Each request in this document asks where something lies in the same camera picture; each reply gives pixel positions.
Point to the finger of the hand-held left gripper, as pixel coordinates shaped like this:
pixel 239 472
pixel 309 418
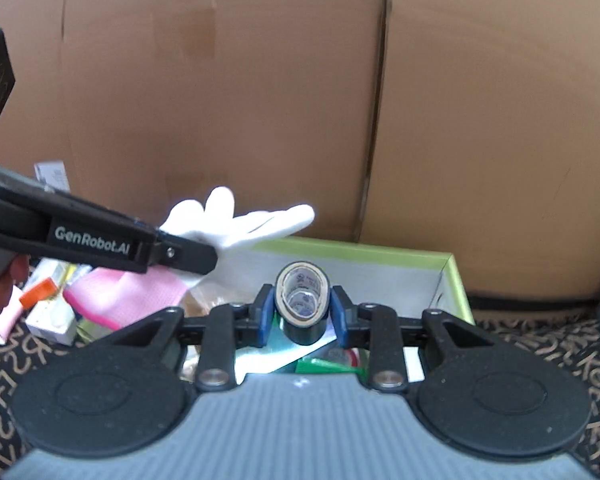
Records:
pixel 185 255

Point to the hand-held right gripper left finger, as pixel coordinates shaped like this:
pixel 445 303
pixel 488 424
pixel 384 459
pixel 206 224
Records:
pixel 266 317

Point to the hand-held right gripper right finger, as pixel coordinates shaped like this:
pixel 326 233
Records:
pixel 337 317

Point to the black tape roll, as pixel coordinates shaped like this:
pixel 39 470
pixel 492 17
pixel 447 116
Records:
pixel 305 327

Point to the white glove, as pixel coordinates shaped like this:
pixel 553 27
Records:
pixel 240 230

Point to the light green box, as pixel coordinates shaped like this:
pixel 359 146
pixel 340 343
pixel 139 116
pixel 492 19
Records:
pixel 380 272

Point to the person's left hand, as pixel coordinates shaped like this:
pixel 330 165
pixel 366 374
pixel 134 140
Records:
pixel 0 302

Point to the red tape roll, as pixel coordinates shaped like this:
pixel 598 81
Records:
pixel 355 358

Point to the flat green box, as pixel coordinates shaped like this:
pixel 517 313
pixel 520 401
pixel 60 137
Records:
pixel 325 366

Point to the white shipping label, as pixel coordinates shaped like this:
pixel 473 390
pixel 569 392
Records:
pixel 52 175

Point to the pink cloth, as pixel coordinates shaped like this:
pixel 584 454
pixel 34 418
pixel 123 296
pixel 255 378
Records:
pixel 125 295

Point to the white box with orange label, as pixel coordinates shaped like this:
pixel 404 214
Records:
pixel 50 325

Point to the brown cardboard backdrop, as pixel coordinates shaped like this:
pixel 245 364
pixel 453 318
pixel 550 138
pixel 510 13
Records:
pixel 280 85

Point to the black letter-print mat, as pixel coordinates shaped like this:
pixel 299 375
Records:
pixel 555 345

